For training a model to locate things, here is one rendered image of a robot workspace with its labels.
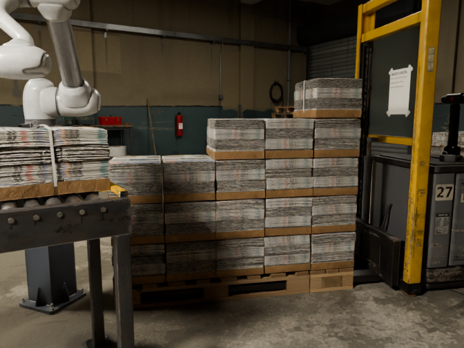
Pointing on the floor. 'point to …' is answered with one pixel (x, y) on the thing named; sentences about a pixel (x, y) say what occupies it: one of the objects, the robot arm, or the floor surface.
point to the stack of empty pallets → (283, 112)
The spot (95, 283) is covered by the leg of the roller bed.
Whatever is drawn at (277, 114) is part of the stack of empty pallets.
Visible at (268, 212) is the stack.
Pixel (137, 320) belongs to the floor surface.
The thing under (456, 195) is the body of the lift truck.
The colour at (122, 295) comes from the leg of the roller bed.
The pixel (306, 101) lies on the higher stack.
